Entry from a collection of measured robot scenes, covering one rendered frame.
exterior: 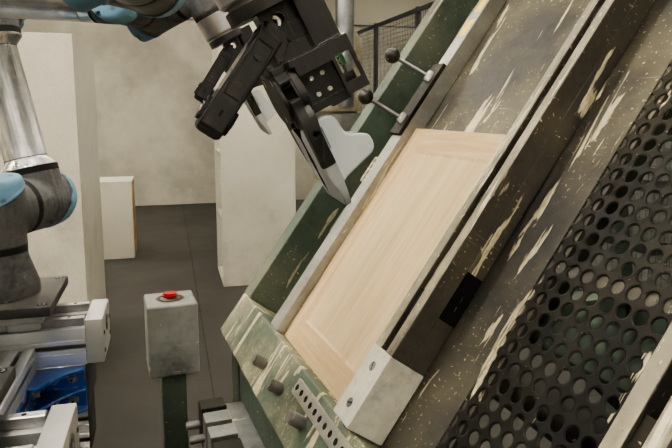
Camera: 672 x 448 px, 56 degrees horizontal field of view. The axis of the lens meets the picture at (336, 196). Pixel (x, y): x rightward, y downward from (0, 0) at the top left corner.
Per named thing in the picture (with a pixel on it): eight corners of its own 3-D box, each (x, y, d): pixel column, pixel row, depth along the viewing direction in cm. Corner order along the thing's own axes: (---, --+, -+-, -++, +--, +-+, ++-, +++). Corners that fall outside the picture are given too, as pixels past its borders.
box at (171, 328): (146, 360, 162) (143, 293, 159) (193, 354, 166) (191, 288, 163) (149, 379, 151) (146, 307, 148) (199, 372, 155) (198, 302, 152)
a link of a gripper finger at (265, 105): (292, 123, 125) (270, 82, 123) (266, 138, 125) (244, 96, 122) (290, 123, 128) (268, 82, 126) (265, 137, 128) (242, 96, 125)
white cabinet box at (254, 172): (217, 267, 548) (211, 27, 519) (283, 263, 563) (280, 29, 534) (223, 286, 491) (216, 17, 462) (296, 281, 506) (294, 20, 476)
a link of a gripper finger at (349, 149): (397, 184, 61) (356, 98, 58) (345, 214, 60) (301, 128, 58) (387, 180, 64) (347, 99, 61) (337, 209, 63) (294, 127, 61)
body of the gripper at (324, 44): (374, 90, 58) (315, -33, 55) (294, 134, 57) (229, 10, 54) (351, 92, 65) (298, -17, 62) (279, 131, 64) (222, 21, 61)
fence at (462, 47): (284, 330, 147) (270, 323, 146) (494, 3, 155) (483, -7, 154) (290, 338, 142) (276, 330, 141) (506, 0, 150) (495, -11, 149)
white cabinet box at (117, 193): (75, 250, 613) (70, 177, 603) (137, 247, 628) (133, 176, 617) (68, 261, 570) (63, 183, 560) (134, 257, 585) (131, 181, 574)
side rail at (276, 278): (276, 310, 172) (244, 291, 168) (485, -12, 182) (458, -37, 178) (282, 317, 167) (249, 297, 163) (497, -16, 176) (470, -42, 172)
